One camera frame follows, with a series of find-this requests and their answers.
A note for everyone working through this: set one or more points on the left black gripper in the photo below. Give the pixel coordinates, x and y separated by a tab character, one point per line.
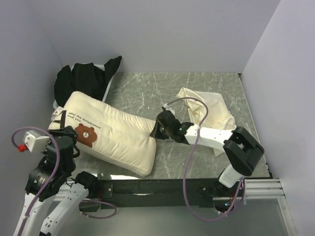
69	130

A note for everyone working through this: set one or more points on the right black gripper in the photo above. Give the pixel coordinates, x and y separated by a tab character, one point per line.
155	133

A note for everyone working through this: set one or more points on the cream bear print pillow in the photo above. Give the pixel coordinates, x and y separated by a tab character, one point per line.
107	133

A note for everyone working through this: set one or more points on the cream pillowcase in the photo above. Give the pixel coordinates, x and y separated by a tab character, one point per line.
208	109

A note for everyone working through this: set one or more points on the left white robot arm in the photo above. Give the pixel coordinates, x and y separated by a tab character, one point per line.
42	188

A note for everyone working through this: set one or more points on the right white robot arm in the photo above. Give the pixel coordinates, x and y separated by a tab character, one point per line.
241	148

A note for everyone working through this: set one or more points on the white plastic tray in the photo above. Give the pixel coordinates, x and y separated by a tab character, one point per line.
104	91

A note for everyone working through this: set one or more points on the black cloth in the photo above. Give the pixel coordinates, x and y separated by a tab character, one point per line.
83	78

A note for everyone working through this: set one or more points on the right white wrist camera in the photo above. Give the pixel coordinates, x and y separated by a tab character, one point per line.
166	107

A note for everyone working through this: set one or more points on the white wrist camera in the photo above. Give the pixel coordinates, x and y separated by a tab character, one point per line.
33	142
166	107

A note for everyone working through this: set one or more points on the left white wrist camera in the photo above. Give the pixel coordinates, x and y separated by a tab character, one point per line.
33	142

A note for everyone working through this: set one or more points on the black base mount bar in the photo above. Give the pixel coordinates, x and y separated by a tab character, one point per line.
160	192

